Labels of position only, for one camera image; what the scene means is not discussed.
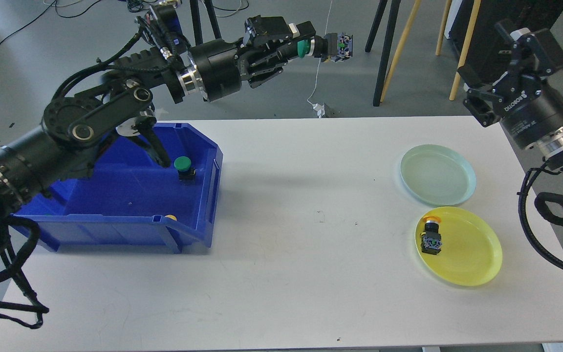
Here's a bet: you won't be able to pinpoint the black tripod left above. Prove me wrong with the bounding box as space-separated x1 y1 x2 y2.
190 0 225 45

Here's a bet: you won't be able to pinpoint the black tripod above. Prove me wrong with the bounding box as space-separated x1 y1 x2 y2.
190 0 225 45
364 0 401 107

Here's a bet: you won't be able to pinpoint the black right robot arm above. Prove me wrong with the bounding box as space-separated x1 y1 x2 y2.
457 19 563 270

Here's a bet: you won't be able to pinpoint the white cable with plug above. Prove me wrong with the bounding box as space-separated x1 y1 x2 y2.
307 0 336 118

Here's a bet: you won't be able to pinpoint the black tripod right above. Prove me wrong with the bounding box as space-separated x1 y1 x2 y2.
364 0 401 107

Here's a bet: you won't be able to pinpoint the black equipment cabinet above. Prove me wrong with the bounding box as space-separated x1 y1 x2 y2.
449 0 563 84

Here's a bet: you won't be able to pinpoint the light green plate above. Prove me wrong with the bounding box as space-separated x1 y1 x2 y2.
398 144 477 206

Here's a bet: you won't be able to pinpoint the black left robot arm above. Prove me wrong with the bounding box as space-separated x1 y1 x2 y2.
0 0 338 329

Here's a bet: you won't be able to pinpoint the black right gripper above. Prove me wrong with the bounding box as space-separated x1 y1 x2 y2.
456 21 563 149

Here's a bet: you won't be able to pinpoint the green push button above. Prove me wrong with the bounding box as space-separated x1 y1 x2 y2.
297 33 353 62
173 155 196 182

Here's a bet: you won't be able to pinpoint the blue plastic storage bin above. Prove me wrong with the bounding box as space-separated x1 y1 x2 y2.
17 123 223 254

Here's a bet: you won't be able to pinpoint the yellow plate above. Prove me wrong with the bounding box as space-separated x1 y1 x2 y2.
413 206 503 287

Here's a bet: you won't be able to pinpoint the black floor cables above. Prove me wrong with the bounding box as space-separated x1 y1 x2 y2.
0 0 252 79

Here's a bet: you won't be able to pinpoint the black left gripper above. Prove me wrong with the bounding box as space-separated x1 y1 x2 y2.
179 16 316 102

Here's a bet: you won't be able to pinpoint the yellow push button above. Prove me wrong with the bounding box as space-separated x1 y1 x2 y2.
420 216 442 255

